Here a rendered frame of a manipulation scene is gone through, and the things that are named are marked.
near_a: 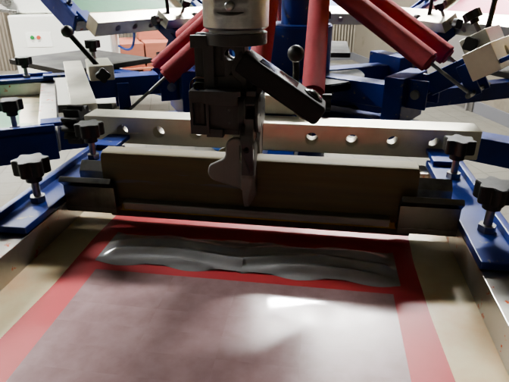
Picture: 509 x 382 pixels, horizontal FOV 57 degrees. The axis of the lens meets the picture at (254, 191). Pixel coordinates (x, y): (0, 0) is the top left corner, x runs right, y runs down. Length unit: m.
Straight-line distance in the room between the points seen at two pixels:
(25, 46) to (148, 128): 4.33
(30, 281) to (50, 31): 4.57
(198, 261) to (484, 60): 0.60
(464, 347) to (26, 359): 0.40
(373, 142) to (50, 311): 0.55
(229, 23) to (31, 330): 0.37
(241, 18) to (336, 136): 0.35
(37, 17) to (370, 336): 4.82
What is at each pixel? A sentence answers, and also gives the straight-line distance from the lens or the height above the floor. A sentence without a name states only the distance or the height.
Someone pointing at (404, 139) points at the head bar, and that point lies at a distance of 0.82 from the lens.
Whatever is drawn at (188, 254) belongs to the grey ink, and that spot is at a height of 0.96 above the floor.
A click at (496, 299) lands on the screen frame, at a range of 0.51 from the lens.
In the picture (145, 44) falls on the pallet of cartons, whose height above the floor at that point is 0.45.
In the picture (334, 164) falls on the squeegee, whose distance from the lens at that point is 0.58.
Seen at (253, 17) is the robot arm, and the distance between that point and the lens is 0.54.
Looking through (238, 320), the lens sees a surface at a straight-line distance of 0.48.
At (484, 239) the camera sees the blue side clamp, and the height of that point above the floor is 1.00.
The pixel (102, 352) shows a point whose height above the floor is 0.96.
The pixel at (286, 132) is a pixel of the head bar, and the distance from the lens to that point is 0.81.
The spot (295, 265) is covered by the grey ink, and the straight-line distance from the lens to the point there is 0.55.
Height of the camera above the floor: 1.27
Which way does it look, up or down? 24 degrees down
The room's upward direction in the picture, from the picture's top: straight up
